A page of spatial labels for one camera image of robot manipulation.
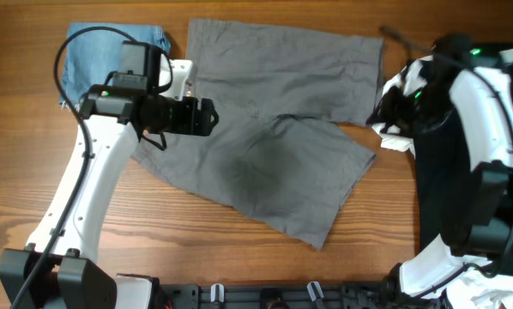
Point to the black garment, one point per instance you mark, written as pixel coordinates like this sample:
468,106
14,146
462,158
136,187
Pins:
464,169

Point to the black mounting rail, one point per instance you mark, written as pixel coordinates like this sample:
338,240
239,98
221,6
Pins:
192,296

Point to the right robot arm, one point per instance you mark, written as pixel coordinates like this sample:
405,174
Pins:
432,276

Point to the white shirt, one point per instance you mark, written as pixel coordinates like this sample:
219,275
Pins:
392,138

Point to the folded blue denim shorts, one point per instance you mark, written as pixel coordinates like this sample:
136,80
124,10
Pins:
91,56

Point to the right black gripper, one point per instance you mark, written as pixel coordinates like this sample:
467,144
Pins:
391,114

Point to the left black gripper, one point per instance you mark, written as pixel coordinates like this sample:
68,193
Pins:
189,125

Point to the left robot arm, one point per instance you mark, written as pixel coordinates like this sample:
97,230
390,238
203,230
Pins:
145,99

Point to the grey shorts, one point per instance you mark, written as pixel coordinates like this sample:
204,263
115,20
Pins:
278,154

